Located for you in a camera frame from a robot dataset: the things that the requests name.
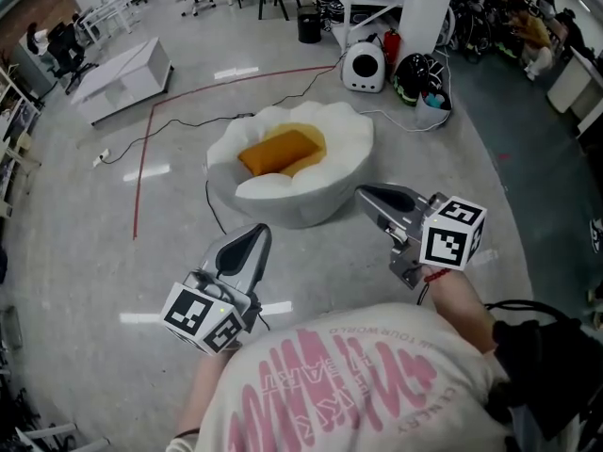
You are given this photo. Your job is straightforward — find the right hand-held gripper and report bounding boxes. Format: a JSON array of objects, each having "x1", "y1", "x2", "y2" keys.
[{"x1": 356, "y1": 184, "x2": 487, "y2": 291}]

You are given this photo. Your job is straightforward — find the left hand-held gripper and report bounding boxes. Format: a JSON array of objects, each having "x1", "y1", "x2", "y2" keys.
[{"x1": 159, "y1": 223, "x2": 273, "y2": 357}]

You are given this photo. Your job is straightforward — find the orange pillow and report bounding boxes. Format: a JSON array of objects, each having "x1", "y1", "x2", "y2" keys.
[{"x1": 237, "y1": 128, "x2": 327, "y2": 177}]

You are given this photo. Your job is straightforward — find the black shoulder bag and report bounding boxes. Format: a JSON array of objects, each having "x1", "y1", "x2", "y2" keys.
[{"x1": 484, "y1": 317, "x2": 603, "y2": 442}]

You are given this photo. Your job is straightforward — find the person's right forearm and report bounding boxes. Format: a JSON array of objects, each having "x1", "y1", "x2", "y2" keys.
[{"x1": 426, "y1": 268, "x2": 498, "y2": 355}]

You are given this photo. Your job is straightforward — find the person's left forearm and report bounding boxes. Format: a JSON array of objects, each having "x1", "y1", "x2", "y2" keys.
[{"x1": 181, "y1": 346, "x2": 236, "y2": 442}]

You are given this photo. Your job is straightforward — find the white flower-shaped plush cushion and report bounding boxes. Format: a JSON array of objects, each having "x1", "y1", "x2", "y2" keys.
[{"x1": 205, "y1": 100, "x2": 375, "y2": 229}]

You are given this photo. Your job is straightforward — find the white bag with colourful items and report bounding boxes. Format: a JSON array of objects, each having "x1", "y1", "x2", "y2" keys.
[{"x1": 414, "y1": 89, "x2": 453, "y2": 129}]

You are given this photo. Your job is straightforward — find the black glossy helmet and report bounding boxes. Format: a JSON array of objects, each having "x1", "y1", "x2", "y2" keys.
[{"x1": 393, "y1": 52, "x2": 431, "y2": 107}]

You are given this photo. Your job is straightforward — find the black white-striped bag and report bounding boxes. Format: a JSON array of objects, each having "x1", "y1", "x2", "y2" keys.
[{"x1": 426, "y1": 53, "x2": 453, "y2": 112}]

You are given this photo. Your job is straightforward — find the white pet carrier backpack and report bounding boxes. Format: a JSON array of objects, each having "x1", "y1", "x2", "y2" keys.
[{"x1": 341, "y1": 40, "x2": 388, "y2": 94}]

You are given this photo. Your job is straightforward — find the red fire extinguisher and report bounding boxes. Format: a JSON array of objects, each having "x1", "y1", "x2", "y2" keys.
[{"x1": 382, "y1": 28, "x2": 401, "y2": 68}]

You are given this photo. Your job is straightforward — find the person's white pink-print shirt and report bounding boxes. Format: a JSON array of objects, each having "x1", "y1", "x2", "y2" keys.
[{"x1": 164, "y1": 301, "x2": 514, "y2": 452}]

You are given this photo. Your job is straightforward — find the black waste bin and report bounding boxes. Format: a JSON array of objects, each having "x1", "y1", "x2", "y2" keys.
[{"x1": 296, "y1": 6, "x2": 322, "y2": 45}]

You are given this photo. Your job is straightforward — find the white shelf rack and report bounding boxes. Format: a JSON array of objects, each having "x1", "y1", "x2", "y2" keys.
[{"x1": 310, "y1": 0, "x2": 411, "y2": 49}]

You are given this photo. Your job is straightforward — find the white side cabinet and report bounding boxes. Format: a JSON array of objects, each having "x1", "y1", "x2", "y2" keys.
[{"x1": 546, "y1": 47, "x2": 603, "y2": 136}]

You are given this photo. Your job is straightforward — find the white low cabinet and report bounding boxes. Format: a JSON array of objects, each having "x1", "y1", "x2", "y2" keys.
[{"x1": 70, "y1": 37, "x2": 174, "y2": 127}]

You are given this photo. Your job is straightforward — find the black office chair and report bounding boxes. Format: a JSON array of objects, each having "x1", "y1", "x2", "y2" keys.
[{"x1": 46, "y1": 22, "x2": 99, "y2": 96}]

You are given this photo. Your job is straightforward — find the white desk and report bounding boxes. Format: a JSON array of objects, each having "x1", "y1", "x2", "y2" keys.
[{"x1": 77, "y1": 0, "x2": 142, "y2": 49}]

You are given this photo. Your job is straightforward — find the thin black floor cable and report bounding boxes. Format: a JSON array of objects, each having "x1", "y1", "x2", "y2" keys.
[{"x1": 204, "y1": 179, "x2": 228, "y2": 235}]

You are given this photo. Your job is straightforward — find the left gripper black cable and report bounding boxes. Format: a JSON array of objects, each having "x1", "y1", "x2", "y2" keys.
[{"x1": 253, "y1": 299, "x2": 272, "y2": 332}]

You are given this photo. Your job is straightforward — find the red bead bracelet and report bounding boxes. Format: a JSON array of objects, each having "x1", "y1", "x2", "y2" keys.
[{"x1": 422, "y1": 267, "x2": 452, "y2": 287}]

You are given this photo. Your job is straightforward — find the white cable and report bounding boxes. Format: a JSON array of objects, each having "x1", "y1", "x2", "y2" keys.
[{"x1": 357, "y1": 47, "x2": 453, "y2": 134}]

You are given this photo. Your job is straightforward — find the black power cable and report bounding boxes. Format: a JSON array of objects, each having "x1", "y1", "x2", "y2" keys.
[{"x1": 99, "y1": 58, "x2": 343, "y2": 165}]

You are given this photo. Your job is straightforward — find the black looped bag cable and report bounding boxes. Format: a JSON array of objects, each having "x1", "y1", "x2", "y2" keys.
[{"x1": 483, "y1": 299, "x2": 588, "y2": 324}]

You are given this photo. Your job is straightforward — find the white wall shelving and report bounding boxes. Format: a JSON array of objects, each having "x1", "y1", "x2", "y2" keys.
[{"x1": 0, "y1": 66, "x2": 43, "y2": 220}]

